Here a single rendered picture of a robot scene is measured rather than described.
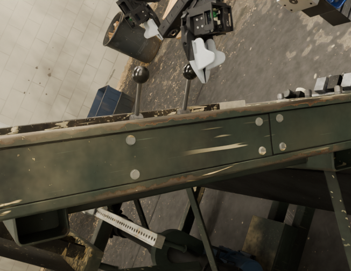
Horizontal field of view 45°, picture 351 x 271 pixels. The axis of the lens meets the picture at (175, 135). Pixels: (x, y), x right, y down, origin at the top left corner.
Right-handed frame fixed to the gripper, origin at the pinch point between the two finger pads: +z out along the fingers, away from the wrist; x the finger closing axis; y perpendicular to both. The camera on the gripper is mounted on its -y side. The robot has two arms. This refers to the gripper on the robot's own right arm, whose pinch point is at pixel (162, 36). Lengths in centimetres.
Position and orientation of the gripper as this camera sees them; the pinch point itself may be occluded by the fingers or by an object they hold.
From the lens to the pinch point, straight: 164.8
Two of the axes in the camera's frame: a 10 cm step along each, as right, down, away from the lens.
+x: 4.5, 0.3, -8.9
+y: -7.0, 6.4, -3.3
